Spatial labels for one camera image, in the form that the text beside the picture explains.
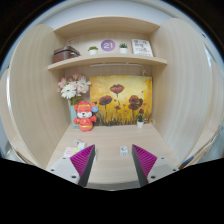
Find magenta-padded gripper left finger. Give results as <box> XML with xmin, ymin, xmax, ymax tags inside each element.
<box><xmin>46</xmin><ymin>143</ymin><xmax>97</xmax><ymax>188</ymax></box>

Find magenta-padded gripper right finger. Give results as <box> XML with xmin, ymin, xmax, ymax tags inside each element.
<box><xmin>131</xmin><ymin>143</ymin><xmax>180</xmax><ymax>188</ymax></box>

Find small potted plant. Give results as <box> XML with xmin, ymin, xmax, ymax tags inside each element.
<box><xmin>136</xmin><ymin>108</ymin><xmax>145</xmax><ymax>129</ymax></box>

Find red plush toy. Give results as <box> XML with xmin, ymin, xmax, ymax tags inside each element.
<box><xmin>72</xmin><ymin>100</ymin><xmax>100</xmax><ymax>133</ymax></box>

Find pale blue vase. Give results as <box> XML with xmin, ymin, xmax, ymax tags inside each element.
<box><xmin>68</xmin><ymin>99</ymin><xmax>79</xmax><ymax>129</ymax></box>

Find pink and white flower bouquet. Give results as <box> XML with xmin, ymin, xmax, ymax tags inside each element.
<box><xmin>57</xmin><ymin>72</ymin><xmax>92</xmax><ymax>107</ymax></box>

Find yellow poppy flower painting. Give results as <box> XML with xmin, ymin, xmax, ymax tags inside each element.
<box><xmin>89</xmin><ymin>74</ymin><xmax>154</xmax><ymax>127</ymax></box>

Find wooden shelf unit with items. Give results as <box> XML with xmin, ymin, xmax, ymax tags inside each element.
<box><xmin>47</xmin><ymin>16</ymin><xmax>168</xmax><ymax>72</ymax></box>

